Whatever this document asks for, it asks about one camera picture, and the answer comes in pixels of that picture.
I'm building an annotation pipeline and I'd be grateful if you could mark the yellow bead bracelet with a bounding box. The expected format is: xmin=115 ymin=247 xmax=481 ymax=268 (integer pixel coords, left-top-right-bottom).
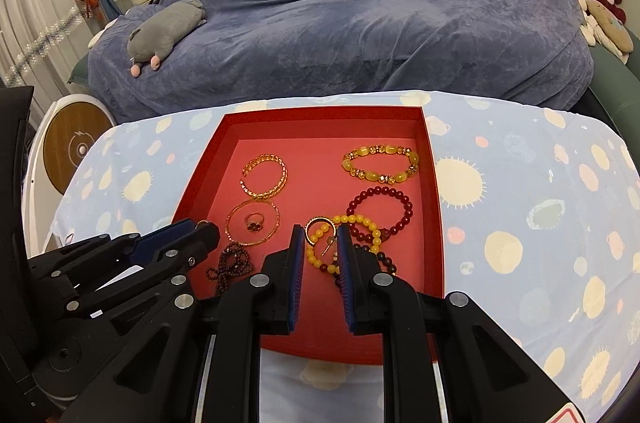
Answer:
xmin=305 ymin=214 xmax=383 ymax=274

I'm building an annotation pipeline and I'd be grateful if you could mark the grey plush mouse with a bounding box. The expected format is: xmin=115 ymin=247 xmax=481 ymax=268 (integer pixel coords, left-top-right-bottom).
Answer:
xmin=126 ymin=0 xmax=207 ymax=78

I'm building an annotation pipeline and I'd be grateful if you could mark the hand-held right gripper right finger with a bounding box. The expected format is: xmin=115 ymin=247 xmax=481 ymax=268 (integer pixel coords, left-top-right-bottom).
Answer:
xmin=335 ymin=224 xmax=576 ymax=423

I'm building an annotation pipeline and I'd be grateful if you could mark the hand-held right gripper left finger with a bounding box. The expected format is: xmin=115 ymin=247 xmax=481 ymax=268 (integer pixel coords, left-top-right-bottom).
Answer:
xmin=60 ymin=224 xmax=306 ymax=423

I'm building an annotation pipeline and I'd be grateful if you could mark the red bead bracelet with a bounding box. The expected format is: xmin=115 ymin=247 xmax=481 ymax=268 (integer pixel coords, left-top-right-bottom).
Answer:
xmin=346 ymin=185 xmax=415 ymax=244

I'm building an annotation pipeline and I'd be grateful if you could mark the red cardboard box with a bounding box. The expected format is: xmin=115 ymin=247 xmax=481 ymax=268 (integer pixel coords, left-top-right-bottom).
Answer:
xmin=187 ymin=105 xmax=446 ymax=366

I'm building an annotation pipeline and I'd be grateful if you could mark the dark brown bead bracelet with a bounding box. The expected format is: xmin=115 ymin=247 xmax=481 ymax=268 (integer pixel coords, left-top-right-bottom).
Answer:
xmin=332 ymin=243 xmax=401 ymax=299

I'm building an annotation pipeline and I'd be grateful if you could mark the amber and crystal bead bracelet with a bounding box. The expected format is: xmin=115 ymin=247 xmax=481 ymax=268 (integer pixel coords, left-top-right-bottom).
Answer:
xmin=342 ymin=144 xmax=420 ymax=184

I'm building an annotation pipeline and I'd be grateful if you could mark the gold open chain bangle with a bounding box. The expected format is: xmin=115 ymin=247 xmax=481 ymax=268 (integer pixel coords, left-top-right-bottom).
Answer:
xmin=240 ymin=154 xmax=289 ymax=201

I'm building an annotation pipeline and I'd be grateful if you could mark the blue-grey velvet blanket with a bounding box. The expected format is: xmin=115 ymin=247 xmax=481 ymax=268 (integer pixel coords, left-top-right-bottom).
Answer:
xmin=87 ymin=0 xmax=596 ymax=124

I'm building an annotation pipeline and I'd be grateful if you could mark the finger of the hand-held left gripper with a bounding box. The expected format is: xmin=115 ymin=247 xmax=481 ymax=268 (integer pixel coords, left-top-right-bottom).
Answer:
xmin=27 ymin=218 xmax=199 ymax=290
xmin=65 ymin=224 xmax=222 ymax=330

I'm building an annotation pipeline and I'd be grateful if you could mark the cream plush toy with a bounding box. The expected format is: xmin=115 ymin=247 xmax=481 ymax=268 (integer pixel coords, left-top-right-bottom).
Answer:
xmin=572 ymin=0 xmax=633 ymax=64

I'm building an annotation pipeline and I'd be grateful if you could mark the gold bangle with red clover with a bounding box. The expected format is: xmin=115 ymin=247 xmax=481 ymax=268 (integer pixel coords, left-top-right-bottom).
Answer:
xmin=226 ymin=198 xmax=282 ymax=247

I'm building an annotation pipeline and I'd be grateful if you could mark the purple small bead bracelet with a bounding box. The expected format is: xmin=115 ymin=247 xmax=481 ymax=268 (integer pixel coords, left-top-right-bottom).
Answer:
xmin=206 ymin=241 xmax=252 ymax=296

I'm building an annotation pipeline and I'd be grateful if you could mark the green bed frame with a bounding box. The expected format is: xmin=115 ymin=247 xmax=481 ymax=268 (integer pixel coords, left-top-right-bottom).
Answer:
xmin=67 ymin=0 xmax=640 ymax=138

